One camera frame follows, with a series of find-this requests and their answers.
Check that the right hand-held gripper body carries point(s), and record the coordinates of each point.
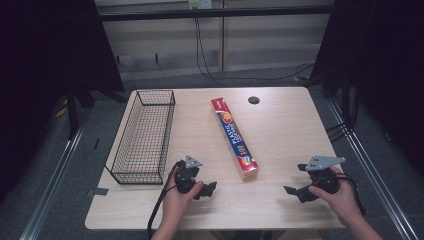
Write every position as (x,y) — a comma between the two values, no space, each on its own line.
(322,173)

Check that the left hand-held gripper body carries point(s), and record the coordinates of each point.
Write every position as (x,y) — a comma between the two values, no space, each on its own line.
(186,176)

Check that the person's left hand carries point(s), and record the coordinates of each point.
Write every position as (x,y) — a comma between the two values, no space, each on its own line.
(175,203)

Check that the person's right hand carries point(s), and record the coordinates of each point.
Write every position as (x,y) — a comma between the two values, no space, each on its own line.
(341,200)

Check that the red blue plastic wrap box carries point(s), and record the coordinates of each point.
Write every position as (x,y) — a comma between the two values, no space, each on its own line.
(235,138)

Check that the dark curtain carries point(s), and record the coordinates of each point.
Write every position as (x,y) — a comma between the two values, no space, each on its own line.
(383,66)
(50,50)

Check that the black metal stand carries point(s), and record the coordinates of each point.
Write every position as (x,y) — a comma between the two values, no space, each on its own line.
(72,113)

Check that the black horizontal bar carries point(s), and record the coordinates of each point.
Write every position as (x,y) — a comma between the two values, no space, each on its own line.
(216,13)

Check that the metal floor rail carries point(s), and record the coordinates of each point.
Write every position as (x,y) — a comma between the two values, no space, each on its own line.
(50,186)
(376,180)

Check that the white wall socket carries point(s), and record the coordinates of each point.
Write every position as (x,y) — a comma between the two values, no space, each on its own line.
(200,4)

